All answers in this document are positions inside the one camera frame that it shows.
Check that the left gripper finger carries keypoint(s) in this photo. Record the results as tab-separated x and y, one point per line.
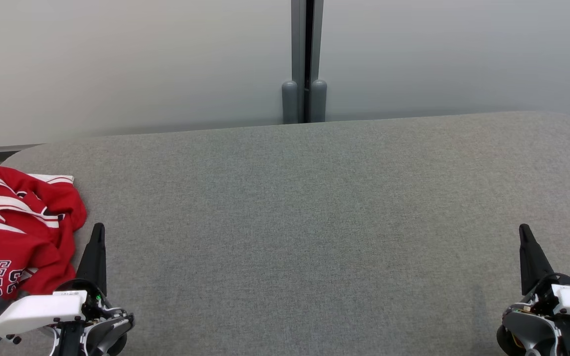
96	262

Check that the red white jersey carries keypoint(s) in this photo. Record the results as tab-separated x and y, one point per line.
42	198
18	252

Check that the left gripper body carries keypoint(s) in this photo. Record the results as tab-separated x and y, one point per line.
37	311

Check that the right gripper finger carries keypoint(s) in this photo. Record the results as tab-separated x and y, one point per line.
531	262

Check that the grey partition post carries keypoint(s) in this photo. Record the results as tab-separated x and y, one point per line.
305	59

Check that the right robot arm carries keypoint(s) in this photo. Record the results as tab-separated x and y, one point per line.
522	326

